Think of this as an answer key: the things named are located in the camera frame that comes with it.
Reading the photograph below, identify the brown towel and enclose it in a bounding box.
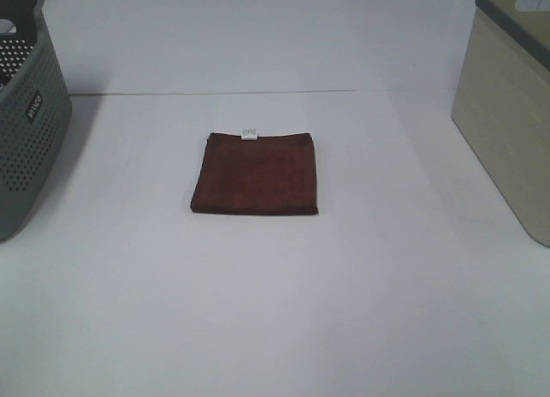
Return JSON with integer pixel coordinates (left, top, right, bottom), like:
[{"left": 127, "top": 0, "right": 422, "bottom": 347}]
[{"left": 190, "top": 132, "right": 319, "bottom": 216}]

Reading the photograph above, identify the beige plastic basket grey rim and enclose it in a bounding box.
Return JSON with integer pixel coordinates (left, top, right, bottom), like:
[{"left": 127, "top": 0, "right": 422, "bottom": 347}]
[{"left": 451, "top": 0, "right": 549, "bottom": 246}]

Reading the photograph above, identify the grey perforated plastic basket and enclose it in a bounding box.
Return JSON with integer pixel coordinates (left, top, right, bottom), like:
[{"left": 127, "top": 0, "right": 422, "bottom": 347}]
[{"left": 1, "top": 0, "right": 72, "bottom": 240}]

